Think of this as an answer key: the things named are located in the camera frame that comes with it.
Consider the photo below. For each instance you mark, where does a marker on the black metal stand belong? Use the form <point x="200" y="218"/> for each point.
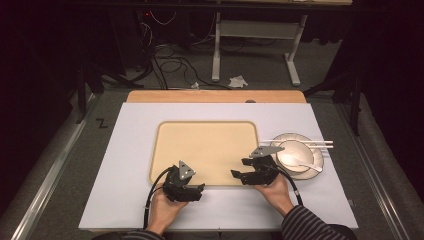
<point x="87" y="83"/>
<point x="346" y="86"/>

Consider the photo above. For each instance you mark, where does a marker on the person's right hand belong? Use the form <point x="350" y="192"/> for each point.
<point x="280" y="196"/>

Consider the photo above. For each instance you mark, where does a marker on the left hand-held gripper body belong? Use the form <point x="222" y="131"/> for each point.
<point x="176" y="185"/>

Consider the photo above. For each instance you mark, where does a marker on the metal floor rail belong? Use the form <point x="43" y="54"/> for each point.
<point x="50" y="173"/>
<point x="373" y="173"/>

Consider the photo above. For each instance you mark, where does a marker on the beige plastic tray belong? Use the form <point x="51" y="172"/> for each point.
<point x="206" y="150"/>

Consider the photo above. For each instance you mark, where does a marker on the white round plate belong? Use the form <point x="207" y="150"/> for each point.
<point x="316" y="166"/>

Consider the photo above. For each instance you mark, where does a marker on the wooden table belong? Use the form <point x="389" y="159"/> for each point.
<point x="200" y="96"/>

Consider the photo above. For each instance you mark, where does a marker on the white metal desk frame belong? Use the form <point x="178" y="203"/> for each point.
<point x="256" y="30"/>

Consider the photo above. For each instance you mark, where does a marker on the small crumpled white paper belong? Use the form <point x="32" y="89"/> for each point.
<point x="195" y="85"/>

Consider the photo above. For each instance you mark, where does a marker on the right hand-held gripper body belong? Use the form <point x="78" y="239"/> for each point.
<point x="265" y="171"/>

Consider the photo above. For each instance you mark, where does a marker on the large crumpled white paper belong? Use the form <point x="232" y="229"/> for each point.
<point x="238" y="81"/>

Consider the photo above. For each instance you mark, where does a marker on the white bowl with brown rim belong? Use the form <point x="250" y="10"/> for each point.
<point x="296" y="150"/>

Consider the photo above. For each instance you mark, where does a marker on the white board table cover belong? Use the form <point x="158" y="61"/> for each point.
<point x="133" y="166"/>

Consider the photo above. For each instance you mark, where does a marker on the white chopstick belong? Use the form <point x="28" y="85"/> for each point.
<point x="313" y="141"/>
<point x="316" y="146"/>

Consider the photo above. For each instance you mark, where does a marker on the white ceramic spoon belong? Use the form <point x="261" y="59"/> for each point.
<point x="308" y="165"/>

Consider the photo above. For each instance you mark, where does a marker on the person's left hand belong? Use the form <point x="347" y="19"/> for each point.
<point x="163" y="213"/>

